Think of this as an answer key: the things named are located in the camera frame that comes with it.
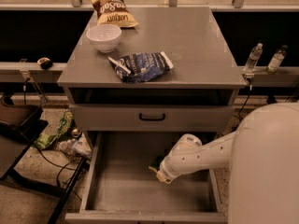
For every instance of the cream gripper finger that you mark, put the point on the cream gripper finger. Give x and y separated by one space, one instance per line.
162 178

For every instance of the black yellow tape measure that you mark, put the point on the black yellow tape measure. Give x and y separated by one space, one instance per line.
45 63

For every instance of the yellow brown chip bag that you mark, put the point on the yellow brown chip bag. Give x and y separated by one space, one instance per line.
113 12

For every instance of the black drawer handle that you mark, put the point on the black drawer handle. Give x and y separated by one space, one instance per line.
144 117

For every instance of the black side cart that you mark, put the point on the black side cart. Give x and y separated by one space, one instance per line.
20 127

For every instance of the clear plastic water bottle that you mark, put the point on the clear plastic water bottle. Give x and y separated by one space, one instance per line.
253 58

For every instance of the blue crumpled chip bag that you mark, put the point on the blue crumpled chip bag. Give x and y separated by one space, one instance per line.
141 67

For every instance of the open grey bottom drawer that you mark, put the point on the open grey bottom drawer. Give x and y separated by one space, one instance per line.
121 189

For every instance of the grey drawer cabinet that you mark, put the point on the grey drawer cabinet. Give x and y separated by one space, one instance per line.
204 70

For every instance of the white ceramic bowl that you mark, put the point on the white ceramic bowl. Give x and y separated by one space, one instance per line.
104 37

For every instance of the green snack bag on floor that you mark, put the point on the green snack bag on floor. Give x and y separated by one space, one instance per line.
46 140

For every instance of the closed grey upper drawer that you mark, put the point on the closed grey upper drawer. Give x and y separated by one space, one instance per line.
179 118

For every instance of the clear plastic wrapper on floor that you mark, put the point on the clear plastic wrapper on floor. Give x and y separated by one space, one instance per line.
76 147

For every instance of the green yellow sponge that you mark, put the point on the green yellow sponge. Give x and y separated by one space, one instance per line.
155 165

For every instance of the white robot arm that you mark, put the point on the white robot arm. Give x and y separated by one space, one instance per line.
263 157

